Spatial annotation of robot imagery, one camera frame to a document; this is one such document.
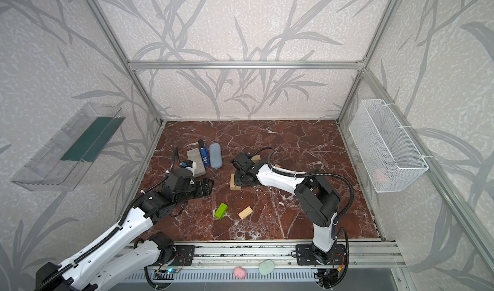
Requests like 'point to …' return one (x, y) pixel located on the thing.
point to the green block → (222, 210)
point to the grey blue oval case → (215, 156)
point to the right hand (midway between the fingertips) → (239, 174)
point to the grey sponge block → (194, 155)
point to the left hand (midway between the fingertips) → (210, 178)
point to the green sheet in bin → (94, 140)
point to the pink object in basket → (381, 177)
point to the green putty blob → (266, 267)
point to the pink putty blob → (239, 272)
